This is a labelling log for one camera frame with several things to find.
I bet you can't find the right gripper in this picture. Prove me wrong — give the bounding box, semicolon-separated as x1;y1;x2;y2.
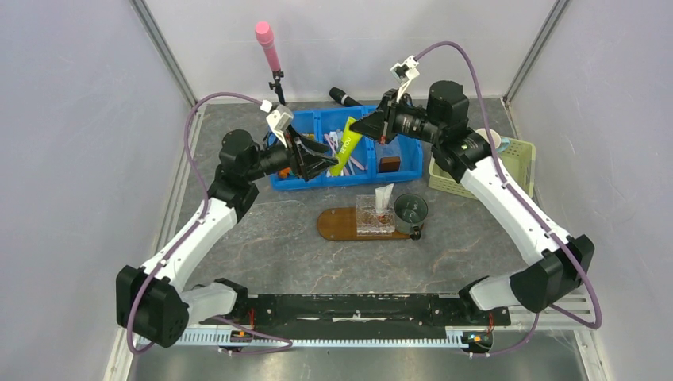
350;89;444;146

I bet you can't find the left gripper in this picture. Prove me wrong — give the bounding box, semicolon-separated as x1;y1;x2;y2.
245;125;338;182

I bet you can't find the green toothpaste tube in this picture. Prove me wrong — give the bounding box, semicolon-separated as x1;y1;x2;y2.
329;117;363;177

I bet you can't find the white toothpaste tube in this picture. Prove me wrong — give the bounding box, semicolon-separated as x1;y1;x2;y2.
375;183;394;217

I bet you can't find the clear acrylic toothbrush holder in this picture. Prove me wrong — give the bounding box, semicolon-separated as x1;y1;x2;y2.
356;194;395;238

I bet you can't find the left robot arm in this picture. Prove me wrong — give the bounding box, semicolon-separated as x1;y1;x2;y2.
116;127;338;355

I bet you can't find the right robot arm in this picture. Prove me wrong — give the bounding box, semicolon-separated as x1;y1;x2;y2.
351;80;595;324

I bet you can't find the white toothbrush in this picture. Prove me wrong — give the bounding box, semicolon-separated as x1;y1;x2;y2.
328;131;340;149

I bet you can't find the orange toothpaste tube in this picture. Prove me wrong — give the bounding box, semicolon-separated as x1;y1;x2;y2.
278;167;292;179

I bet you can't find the oval wooden tray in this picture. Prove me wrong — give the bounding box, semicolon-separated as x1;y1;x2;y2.
317;206;411;241

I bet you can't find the blue three-compartment bin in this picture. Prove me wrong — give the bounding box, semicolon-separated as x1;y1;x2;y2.
270;106;424;191

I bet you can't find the acrylic holder with wood ends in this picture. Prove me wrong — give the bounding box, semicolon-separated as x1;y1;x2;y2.
375;144;402;173

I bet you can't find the black microphone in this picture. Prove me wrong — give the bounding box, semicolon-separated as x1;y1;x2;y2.
329;87;362;107

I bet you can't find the dark green enamel mug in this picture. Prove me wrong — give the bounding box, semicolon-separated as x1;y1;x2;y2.
394;193;429;241

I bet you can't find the light blue mug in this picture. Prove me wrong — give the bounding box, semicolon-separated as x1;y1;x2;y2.
476;128;510;154

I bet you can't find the pink microphone on stand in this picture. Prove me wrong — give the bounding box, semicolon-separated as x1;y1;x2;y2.
255;21;287;105

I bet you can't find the light green plastic basket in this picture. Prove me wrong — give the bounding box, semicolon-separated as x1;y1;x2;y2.
428;137;536;200

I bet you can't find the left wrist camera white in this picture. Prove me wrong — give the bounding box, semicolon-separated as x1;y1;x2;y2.
260;99;294;148

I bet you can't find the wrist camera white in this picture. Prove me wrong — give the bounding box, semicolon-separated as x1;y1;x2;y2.
390;55;420;103
260;99;294;148

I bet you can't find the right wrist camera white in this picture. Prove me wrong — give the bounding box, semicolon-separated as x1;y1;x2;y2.
390;55;420;103

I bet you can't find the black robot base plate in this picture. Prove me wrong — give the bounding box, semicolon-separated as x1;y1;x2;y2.
225;293;512;341

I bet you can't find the white cable duct strip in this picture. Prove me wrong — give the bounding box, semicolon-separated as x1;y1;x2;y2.
175;327;468;349

